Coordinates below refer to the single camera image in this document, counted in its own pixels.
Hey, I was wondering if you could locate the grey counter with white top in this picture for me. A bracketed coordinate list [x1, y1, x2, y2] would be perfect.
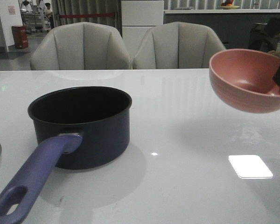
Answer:
[164, 9, 280, 52]

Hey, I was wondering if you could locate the dark grey appliance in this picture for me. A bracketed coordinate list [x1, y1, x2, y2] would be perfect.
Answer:
[248, 17, 280, 52]

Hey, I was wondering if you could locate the grey curtain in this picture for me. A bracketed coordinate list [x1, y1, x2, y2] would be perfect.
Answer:
[52, 0, 122, 33]

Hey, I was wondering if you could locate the red trash bin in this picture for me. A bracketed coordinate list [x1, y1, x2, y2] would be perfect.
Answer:
[12, 25, 28, 49]

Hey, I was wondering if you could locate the dark blue saucepan purple handle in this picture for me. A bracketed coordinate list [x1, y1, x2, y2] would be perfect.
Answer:
[0, 86, 132, 224]

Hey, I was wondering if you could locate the pink bowl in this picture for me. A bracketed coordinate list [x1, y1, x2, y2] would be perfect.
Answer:
[209, 49, 280, 113]

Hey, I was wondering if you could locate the right beige armchair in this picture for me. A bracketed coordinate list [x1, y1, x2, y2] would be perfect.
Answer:
[133, 21, 226, 70]

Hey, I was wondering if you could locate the red barrier belt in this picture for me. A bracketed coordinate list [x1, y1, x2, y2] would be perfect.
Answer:
[58, 12, 116, 19]

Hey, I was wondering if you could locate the fruit plate on counter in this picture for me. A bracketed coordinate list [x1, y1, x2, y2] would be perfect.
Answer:
[220, 0, 240, 10]

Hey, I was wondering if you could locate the left beige armchair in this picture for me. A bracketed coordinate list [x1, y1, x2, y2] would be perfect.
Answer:
[30, 22, 132, 70]

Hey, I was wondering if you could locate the tan folded cushion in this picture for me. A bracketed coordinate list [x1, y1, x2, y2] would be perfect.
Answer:
[268, 50, 280, 58]

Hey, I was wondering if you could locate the beige armchair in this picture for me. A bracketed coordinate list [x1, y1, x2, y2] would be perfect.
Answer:
[133, 21, 226, 70]
[30, 22, 132, 70]

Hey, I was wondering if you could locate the white cabinet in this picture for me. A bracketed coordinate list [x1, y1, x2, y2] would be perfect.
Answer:
[121, 0, 164, 58]

